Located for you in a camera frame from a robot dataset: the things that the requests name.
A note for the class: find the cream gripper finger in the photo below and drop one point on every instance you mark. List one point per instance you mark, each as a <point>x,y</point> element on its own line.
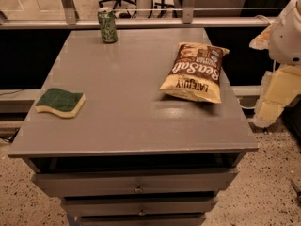
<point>266,114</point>
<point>261,42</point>

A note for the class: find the grey drawer cabinet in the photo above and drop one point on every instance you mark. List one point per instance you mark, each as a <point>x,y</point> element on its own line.
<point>126,122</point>

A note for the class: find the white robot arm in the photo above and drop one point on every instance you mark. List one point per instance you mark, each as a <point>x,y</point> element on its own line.
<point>285,42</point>

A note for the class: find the metal railing frame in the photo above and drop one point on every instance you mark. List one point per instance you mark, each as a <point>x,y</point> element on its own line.
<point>82,14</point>

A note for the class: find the bottom grey drawer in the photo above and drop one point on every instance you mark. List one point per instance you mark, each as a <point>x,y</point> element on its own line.
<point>154,220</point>

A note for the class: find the green yellow sponge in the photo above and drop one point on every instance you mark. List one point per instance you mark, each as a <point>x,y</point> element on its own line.
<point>60,102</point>

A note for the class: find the green soda can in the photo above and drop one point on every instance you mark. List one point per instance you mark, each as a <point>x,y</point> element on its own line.
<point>107,25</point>

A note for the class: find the top grey drawer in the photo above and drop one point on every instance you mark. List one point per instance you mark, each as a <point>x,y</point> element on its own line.
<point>136,182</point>

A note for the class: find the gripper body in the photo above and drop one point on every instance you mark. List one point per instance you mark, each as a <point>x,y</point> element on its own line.
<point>287,42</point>

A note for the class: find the grey drawer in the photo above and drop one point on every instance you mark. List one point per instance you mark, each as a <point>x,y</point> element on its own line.
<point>139,206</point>
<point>154,220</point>
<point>136,182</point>

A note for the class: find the brown chip bag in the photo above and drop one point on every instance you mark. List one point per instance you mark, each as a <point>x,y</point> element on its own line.
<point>195,74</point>

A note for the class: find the middle grey drawer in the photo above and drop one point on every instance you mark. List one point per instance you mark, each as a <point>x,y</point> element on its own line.
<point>139,206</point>

